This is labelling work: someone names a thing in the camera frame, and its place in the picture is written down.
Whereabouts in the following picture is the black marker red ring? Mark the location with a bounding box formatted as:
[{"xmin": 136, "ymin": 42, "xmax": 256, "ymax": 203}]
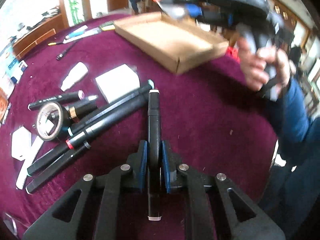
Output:
[{"xmin": 26, "ymin": 94, "xmax": 151, "ymax": 177}]

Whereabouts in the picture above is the black marker pen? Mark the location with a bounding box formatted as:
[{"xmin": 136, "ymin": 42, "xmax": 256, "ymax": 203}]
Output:
[{"xmin": 148, "ymin": 89, "xmax": 161, "ymax": 222}]

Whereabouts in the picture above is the black tape roll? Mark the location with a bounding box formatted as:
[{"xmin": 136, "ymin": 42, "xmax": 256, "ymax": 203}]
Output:
[{"xmin": 36, "ymin": 101, "xmax": 71, "ymax": 141}]

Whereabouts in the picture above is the white charger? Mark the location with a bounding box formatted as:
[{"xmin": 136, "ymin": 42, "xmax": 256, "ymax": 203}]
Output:
[{"xmin": 11, "ymin": 126, "xmax": 31, "ymax": 161}]

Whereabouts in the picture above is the long black marker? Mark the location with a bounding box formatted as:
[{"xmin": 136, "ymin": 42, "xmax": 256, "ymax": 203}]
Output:
[{"xmin": 68, "ymin": 79, "xmax": 155, "ymax": 136}]

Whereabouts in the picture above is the black marker pink cap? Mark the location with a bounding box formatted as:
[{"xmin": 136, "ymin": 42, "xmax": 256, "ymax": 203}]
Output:
[{"xmin": 27, "ymin": 90, "xmax": 85, "ymax": 111}]

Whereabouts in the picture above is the white power adapter cube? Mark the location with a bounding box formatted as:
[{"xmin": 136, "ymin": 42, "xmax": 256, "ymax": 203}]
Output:
[{"xmin": 95, "ymin": 64, "xmax": 140, "ymax": 103}]

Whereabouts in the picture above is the small white bottle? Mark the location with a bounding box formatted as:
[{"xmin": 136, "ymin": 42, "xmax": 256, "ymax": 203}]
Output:
[{"xmin": 61, "ymin": 62, "xmax": 88, "ymax": 92}]

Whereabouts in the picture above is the blue sleeved forearm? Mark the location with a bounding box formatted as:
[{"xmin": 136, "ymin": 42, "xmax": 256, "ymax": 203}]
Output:
[{"xmin": 267, "ymin": 78, "xmax": 319, "ymax": 166}]

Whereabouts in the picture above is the person's right hand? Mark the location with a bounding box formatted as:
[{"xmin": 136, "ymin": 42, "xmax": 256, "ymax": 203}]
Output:
[{"xmin": 236, "ymin": 37, "xmax": 294, "ymax": 95}]

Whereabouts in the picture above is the cardboard tray box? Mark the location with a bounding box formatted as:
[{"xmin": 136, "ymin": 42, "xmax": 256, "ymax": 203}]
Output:
[{"xmin": 114, "ymin": 12, "xmax": 228, "ymax": 75}]

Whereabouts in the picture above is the maroon table cloth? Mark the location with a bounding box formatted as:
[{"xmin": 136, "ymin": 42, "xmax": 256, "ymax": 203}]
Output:
[{"xmin": 1, "ymin": 31, "xmax": 277, "ymax": 230}]

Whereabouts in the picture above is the thin black pen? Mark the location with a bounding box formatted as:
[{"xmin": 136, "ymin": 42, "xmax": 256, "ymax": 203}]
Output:
[{"xmin": 56, "ymin": 40, "xmax": 79, "ymax": 61}]

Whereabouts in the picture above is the blue white pen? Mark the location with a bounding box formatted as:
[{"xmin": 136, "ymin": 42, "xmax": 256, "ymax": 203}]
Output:
[{"xmin": 65, "ymin": 25, "xmax": 88, "ymax": 40}]

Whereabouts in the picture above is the wooden sideboard cabinet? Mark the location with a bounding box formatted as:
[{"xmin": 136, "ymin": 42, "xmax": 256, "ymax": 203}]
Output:
[{"xmin": 12, "ymin": 14, "xmax": 66, "ymax": 60}]

